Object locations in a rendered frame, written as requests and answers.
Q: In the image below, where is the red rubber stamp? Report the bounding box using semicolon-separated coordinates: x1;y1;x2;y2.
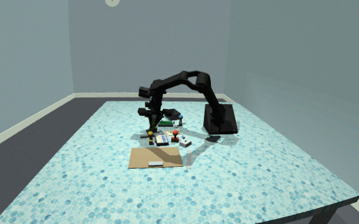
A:
171;131;179;143

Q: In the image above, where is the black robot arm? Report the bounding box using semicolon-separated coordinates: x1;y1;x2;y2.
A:
138;70;226;126

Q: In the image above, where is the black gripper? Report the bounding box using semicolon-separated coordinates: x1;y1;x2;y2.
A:
138;100;172;126

